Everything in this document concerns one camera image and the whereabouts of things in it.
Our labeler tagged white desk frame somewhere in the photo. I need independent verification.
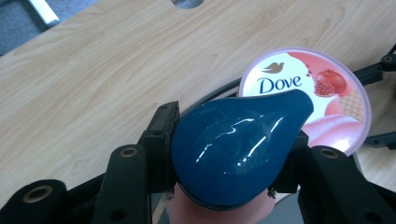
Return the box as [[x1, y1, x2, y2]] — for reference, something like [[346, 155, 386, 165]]
[[27, 0, 61, 26]]

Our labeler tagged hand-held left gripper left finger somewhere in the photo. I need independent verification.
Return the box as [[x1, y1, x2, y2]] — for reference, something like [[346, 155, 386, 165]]
[[137, 100, 182, 194]]

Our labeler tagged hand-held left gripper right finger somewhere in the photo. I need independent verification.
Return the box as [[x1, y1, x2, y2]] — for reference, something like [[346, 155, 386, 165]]
[[269, 130, 313, 199]]

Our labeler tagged pink jar with printed lid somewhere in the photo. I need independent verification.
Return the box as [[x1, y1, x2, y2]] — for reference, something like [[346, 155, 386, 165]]
[[237, 47, 373, 157]]

